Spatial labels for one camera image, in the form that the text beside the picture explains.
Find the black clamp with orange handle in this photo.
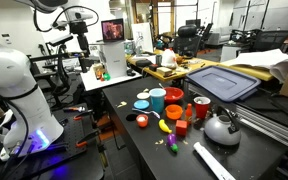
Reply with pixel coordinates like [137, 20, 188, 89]
[72, 110, 94, 122]
[75, 129, 101, 150]

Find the white wall thermostat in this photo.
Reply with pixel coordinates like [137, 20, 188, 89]
[0, 32, 14, 45]

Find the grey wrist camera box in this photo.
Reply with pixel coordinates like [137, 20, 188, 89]
[51, 20, 69, 30]

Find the red plastic cup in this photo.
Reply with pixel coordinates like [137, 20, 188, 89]
[193, 96, 212, 120]

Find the aluminium frame rail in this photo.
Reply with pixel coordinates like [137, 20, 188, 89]
[183, 80, 288, 155]

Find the yellow toy banana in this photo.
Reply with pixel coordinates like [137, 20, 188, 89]
[158, 119, 173, 135]

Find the white monitor stand box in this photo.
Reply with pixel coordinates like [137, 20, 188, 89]
[101, 41, 129, 80]

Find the orange plastic bowl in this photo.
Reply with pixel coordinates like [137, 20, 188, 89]
[165, 104, 184, 121]

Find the cream round plate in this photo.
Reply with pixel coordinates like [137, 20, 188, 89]
[136, 92, 151, 100]

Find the black round disc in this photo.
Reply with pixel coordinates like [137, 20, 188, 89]
[125, 113, 139, 122]

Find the white flat bar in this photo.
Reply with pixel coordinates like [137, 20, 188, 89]
[193, 141, 237, 180]

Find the light blue plastic cup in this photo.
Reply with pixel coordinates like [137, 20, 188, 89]
[149, 87, 167, 115]

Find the black armrest chair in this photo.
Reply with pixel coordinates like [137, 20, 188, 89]
[28, 34, 75, 98]

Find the red toy cube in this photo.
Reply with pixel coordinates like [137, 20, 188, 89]
[175, 119, 189, 137]

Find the blue plastic plate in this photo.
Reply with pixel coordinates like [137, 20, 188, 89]
[133, 99, 151, 111]

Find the black device with red panel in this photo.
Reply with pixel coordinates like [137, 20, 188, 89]
[148, 63, 160, 72]

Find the small orange cup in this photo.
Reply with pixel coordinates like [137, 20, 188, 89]
[135, 114, 149, 129]

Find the stack of white papers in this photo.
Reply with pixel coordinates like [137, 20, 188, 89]
[219, 48, 288, 84]

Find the tan flat box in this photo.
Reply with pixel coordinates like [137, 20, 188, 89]
[155, 66, 174, 78]

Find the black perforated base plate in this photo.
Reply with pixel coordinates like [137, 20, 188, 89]
[0, 103, 106, 180]

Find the silver wrench with orange handle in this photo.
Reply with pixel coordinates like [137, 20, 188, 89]
[62, 105, 87, 114]

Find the red plastic bowl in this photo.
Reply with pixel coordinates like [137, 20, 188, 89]
[163, 86, 185, 104]

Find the dark blue bin lid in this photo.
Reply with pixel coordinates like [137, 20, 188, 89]
[185, 65, 262, 103]

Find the grey kettle with black handle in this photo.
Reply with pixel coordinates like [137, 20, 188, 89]
[203, 105, 242, 147]

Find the black mesh office chair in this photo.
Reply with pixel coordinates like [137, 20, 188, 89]
[249, 29, 288, 53]

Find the white sketch board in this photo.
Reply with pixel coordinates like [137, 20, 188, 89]
[131, 22, 155, 54]

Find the purple toy eggplant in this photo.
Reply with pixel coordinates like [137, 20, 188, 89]
[166, 133, 179, 153]

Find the small monitor screen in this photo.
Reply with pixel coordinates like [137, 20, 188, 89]
[100, 18, 126, 43]

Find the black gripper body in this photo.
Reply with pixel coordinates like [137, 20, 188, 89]
[69, 21, 89, 35]

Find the yellow wooden table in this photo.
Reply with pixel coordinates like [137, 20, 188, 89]
[126, 49, 275, 83]

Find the orange toy bottle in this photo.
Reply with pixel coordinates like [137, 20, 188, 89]
[184, 103, 194, 126]

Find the white side table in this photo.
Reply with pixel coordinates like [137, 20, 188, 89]
[80, 65, 144, 93]

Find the black office chair with headrest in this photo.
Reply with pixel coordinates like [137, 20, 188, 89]
[173, 23, 202, 58]

